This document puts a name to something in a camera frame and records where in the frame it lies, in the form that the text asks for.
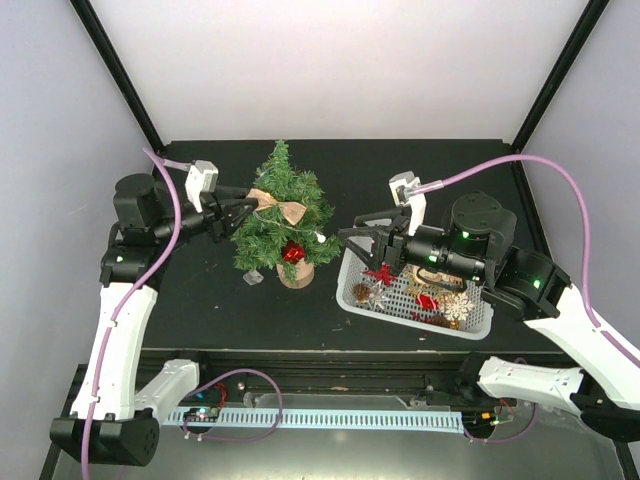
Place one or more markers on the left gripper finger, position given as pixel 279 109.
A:
pixel 235 212
pixel 223 191

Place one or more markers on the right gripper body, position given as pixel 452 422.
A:
pixel 395 257

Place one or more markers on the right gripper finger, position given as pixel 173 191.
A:
pixel 366 243
pixel 397 218

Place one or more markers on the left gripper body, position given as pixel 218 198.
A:
pixel 217 223

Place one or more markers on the white plastic basket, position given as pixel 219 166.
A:
pixel 402 308

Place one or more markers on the burlap bow ornament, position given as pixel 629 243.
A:
pixel 293 212

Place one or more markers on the clear battery box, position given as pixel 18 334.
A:
pixel 253 277

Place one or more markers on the red gift box ornament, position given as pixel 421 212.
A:
pixel 292 252

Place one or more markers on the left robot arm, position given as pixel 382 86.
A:
pixel 112 421

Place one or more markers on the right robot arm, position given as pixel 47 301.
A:
pixel 475 245

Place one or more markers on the wooden merry christmas sign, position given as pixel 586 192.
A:
pixel 435 292

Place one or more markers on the small green christmas tree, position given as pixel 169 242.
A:
pixel 262 235

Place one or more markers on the wooden tree base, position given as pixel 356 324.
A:
pixel 296 276

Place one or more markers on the red star ornament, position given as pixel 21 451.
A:
pixel 383 275

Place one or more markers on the brown pine cone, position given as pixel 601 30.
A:
pixel 440 321
pixel 361 292

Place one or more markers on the silver star ornament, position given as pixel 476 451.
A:
pixel 377 298

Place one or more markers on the red poinsettia ornament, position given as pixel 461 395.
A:
pixel 426 303

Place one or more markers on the white wooden snowflake ornament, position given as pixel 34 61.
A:
pixel 456 306

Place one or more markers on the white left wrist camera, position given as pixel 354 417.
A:
pixel 201 178

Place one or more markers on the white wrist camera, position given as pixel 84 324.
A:
pixel 201 178
pixel 399 186

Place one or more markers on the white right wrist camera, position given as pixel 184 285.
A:
pixel 399 186

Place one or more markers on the black aluminium rail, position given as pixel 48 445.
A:
pixel 437 379

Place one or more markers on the white slotted cable duct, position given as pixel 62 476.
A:
pixel 325 419

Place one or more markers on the black frame post left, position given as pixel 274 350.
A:
pixel 99 37

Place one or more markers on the black frame post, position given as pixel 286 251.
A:
pixel 580 33
pixel 99 37

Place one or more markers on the black frame post right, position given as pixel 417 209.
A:
pixel 580 33

